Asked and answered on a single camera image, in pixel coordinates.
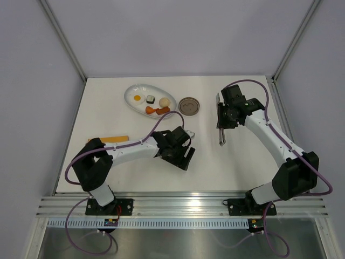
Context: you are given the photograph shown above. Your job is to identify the yellow wooden block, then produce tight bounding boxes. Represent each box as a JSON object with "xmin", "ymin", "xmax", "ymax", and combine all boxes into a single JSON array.
[{"xmin": 87, "ymin": 135, "xmax": 129, "ymax": 143}]

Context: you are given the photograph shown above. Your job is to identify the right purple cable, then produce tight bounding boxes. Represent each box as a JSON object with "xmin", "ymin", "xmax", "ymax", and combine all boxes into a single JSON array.
[{"xmin": 210, "ymin": 79, "xmax": 333, "ymax": 255}]

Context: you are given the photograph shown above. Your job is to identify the sushi roll toy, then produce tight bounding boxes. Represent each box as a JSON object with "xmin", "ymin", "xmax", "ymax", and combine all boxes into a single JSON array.
[{"xmin": 146, "ymin": 95, "xmax": 155, "ymax": 104}]

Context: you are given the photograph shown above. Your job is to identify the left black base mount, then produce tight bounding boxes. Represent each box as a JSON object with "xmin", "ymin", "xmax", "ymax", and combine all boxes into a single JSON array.
[{"xmin": 85, "ymin": 199, "xmax": 134, "ymax": 216}]

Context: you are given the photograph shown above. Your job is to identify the metal tongs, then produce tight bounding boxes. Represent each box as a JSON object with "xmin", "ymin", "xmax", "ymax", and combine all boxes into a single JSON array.
[{"xmin": 215, "ymin": 93, "xmax": 226, "ymax": 147}]

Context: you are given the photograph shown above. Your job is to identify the fried egg toy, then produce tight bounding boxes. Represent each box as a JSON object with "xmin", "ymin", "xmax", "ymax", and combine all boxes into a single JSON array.
[{"xmin": 129, "ymin": 93, "xmax": 146, "ymax": 106}]

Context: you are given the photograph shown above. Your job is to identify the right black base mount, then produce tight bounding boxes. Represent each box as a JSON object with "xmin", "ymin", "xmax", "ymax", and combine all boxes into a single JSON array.
[{"xmin": 222, "ymin": 198, "xmax": 268, "ymax": 216}]

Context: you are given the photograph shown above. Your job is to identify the white slotted cable duct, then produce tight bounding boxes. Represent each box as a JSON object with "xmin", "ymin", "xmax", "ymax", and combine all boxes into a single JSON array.
[{"xmin": 47, "ymin": 218, "xmax": 249, "ymax": 229}]

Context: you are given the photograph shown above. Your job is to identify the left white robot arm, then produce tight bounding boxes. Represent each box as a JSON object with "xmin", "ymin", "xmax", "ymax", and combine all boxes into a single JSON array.
[{"xmin": 71, "ymin": 126, "xmax": 195, "ymax": 215}]

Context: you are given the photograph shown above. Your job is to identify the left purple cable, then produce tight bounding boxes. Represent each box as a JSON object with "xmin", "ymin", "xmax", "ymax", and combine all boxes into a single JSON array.
[{"xmin": 65, "ymin": 111, "xmax": 185, "ymax": 255}]

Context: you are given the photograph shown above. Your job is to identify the purple cable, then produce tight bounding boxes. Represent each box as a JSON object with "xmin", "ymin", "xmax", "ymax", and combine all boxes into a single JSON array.
[
  {"xmin": 210, "ymin": 79, "xmax": 333, "ymax": 255},
  {"xmin": 65, "ymin": 111, "xmax": 185, "ymax": 255}
]

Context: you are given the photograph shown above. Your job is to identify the beige bun toy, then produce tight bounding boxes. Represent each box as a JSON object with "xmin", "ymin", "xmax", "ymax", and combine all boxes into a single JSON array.
[{"xmin": 159, "ymin": 97, "xmax": 171, "ymax": 108}]

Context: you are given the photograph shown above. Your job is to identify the white oval plate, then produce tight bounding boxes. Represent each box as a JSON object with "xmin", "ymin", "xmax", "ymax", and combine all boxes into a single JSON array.
[{"xmin": 123, "ymin": 84, "xmax": 177, "ymax": 119}]

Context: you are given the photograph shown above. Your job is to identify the right side aluminium rail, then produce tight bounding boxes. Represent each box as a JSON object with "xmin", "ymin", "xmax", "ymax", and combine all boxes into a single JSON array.
[{"xmin": 265, "ymin": 75, "xmax": 312, "ymax": 196}]

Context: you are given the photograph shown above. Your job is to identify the left aluminium frame post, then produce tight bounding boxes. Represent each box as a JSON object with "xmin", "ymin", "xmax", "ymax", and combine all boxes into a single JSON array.
[{"xmin": 37, "ymin": 0, "xmax": 87, "ymax": 84}]

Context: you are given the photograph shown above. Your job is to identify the aluminium rail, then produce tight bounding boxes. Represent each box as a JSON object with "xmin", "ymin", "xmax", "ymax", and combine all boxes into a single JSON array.
[
  {"xmin": 36, "ymin": 192, "xmax": 328, "ymax": 219},
  {"xmin": 265, "ymin": 75, "xmax": 312, "ymax": 196}
]

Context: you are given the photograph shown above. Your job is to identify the orange carrot piece toy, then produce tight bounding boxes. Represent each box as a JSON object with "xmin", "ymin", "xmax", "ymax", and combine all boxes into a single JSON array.
[{"xmin": 145, "ymin": 106, "xmax": 157, "ymax": 114}]

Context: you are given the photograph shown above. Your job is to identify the right aluminium frame post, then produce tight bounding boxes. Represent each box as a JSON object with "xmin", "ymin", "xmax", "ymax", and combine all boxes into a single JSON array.
[{"xmin": 272, "ymin": 0, "xmax": 323, "ymax": 84}]

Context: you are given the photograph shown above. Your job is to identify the aluminium frame post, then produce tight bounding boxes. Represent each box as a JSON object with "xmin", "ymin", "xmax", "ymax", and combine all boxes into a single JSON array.
[
  {"xmin": 37, "ymin": 0, "xmax": 87, "ymax": 84},
  {"xmin": 272, "ymin": 0, "xmax": 323, "ymax": 84}
]

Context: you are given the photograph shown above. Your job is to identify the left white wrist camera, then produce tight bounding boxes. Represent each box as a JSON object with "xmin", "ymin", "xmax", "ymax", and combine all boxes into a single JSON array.
[{"xmin": 185, "ymin": 130, "xmax": 195, "ymax": 139}]

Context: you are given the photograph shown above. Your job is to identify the aluminium front rail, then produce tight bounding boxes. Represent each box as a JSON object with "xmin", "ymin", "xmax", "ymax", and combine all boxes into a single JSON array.
[{"xmin": 36, "ymin": 192, "xmax": 328, "ymax": 219}]

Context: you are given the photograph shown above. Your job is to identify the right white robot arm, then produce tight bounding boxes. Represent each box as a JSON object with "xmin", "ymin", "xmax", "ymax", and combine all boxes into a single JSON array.
[{"xmin": 216, "ymin": 85, "xmax": 319, "ymax": 214}]

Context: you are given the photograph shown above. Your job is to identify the orange sausage toy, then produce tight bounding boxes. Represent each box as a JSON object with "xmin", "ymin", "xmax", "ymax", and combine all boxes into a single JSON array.
[{"xmin": 156, "ymin": 107, "xmax": 170, "ymax": 115}]

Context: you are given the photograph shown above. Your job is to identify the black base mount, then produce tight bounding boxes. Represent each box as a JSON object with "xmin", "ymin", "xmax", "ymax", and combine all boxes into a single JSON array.
[
  {"xmin": 85, "ymin": 199, "xmax": 134, "ymax": 216},
  {"xmin": 222, "ymin": 198, "xmax": 268, "ymax": 216}
]

